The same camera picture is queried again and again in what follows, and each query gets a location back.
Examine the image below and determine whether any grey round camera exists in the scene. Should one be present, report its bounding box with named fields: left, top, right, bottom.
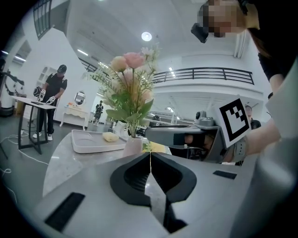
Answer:
left=194, top=111, right=215, bottom=127

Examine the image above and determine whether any grey marble table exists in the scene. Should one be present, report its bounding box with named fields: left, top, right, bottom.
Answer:
left=42, top=132, right=168, bottom=224

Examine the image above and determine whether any person's right forearm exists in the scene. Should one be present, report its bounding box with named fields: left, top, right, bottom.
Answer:
left=230, top=116, right=282, bottom=163

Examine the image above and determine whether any pink ceramic vase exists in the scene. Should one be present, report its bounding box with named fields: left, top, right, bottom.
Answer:
left=122, top=136, right=143, bottom=159

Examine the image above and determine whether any black balcony railing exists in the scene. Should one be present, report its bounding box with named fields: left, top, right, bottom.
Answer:
left=78, top=57, right=255, bottom=86

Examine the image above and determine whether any white dressing table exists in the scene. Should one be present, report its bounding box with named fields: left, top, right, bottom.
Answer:
left=59, top=106, right=90, bottom=131

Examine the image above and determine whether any black head-worn camera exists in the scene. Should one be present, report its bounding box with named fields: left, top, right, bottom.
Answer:
left=190, top=22, right=210, bottom=44

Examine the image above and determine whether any black-framed window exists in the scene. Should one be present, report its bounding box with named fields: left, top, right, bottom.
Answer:
left=32, top=0, right=54, bottom=40

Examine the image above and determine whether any oval table mirror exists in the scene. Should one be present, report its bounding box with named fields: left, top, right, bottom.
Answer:
left=74, top=91, right=87, bottom=107

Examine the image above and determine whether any white and black machine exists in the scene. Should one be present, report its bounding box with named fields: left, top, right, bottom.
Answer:
left=0, top=58, right=26, bottom=118

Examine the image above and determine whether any yellow sponge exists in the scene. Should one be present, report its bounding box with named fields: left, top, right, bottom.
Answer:
left=102, top=132, right=120, bottom=142

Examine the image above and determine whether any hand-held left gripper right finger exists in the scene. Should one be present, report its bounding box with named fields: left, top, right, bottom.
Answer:
left=151, top=153, right=259, bottom=238

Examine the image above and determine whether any person's torso in black shirt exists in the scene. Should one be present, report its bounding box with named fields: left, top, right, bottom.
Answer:
left=237, top=0, right=298, bottom=98

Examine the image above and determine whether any white side table black frame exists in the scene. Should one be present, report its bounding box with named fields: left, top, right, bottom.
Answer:
left=10, top=95, right=58, bottom=156

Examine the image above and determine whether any white arched wall shelf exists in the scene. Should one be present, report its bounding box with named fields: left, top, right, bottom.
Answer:
left=36, top=66, right=56, bottom=90

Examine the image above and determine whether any person's head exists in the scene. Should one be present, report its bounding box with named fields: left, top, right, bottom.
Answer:
left=200, top=0, right=249, bottom=39

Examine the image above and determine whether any long white cable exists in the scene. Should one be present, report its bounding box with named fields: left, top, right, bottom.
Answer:
left=0, top=167, right=19, bottom=205
left=0, top=134, right=49, bottom=165

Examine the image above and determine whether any bunch of pink artificial flowers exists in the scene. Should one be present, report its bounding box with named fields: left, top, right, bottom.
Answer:
left=81, top=45, right=163, bottom=140

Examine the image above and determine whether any black and white helmet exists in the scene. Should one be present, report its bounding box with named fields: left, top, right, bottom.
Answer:
left=34, top=86, right=46, bottom=99

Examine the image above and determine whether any white rectangular tray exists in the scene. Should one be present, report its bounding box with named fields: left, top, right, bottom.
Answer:
left=71, top=129, right=128, bottom=154

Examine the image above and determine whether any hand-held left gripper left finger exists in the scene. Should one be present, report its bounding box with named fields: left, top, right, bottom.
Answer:
left=32, top=153, right=169, bottom=238

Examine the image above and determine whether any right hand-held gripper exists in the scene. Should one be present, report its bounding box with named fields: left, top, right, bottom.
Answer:
left=144, top=94, right=252, bottom=162

